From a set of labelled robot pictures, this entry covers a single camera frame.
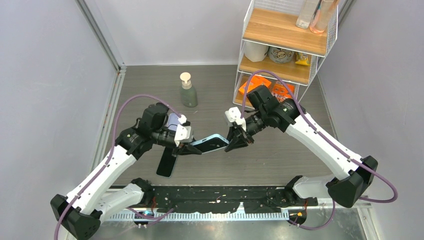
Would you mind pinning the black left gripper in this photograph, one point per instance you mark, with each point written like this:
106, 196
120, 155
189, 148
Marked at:
185, 149

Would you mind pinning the white cup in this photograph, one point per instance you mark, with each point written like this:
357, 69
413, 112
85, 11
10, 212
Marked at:
255, 52

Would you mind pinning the yellow snack packet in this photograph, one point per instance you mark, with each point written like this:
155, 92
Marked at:
302, 59

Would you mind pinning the bare black phone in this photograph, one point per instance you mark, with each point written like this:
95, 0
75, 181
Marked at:
167, 163

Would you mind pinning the green soap pump bottle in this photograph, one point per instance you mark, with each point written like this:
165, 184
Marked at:
188, 93

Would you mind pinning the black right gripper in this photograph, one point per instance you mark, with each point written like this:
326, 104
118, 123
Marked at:
237, 140

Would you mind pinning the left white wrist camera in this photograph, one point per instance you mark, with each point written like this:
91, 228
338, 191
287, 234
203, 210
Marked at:
184, 132

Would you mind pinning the clear glass bottle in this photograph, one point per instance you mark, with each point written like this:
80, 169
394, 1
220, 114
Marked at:
307, 13

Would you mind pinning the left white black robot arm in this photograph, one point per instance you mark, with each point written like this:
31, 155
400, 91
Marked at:
82, 211

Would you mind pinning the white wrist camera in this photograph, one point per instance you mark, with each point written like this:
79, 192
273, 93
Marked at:
233, 116
184, 132

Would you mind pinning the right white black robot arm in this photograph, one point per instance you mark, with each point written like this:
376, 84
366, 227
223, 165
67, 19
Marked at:
348, 180

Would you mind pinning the printed ceramic mug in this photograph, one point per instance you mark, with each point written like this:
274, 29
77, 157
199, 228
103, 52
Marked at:
280, 55

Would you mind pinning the orange yellow sponge box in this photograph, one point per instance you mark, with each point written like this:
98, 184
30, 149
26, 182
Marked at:
255, 82

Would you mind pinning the aluminium frame rail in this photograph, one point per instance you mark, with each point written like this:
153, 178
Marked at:
98, 25

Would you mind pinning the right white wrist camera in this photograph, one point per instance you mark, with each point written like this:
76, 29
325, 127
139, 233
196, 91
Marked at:
233, 116

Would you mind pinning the white wire wooden shelf rack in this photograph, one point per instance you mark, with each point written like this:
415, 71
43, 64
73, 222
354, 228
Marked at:
272, 23

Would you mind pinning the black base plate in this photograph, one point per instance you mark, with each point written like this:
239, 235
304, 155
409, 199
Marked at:
223, 199

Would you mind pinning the pink tinted glass bottle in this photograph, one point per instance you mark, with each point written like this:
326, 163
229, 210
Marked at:
323, 15

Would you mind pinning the orange razor box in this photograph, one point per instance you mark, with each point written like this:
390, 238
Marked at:
280, 92

